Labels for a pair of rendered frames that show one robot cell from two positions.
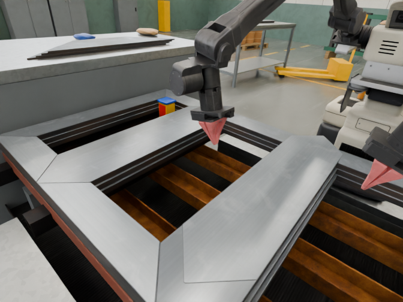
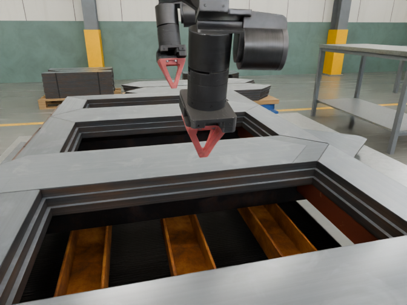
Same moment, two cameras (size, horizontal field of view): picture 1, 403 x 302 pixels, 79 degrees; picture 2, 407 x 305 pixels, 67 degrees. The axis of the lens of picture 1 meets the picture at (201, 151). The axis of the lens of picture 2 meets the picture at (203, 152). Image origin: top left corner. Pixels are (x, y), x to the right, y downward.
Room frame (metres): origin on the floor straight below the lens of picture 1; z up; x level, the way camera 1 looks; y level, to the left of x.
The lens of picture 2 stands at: (0.95, 0.25, 1.13)
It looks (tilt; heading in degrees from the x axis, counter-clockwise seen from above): 22 degrees down; 218
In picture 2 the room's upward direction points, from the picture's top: straight up
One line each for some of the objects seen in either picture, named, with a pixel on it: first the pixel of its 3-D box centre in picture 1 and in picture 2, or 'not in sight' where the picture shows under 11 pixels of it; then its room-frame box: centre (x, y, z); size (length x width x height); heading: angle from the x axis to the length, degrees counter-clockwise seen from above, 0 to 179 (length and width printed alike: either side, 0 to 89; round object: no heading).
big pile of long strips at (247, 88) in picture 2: not in sight; (196, 90); (-0.36, -0.82, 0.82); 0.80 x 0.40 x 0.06; 142
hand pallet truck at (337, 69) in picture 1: (318, 45); not in sight; (5.25, -2.17, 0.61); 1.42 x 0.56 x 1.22; 86
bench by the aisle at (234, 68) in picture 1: (251, 49); not in sight; (5.05, -0.84, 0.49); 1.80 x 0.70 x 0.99; 137
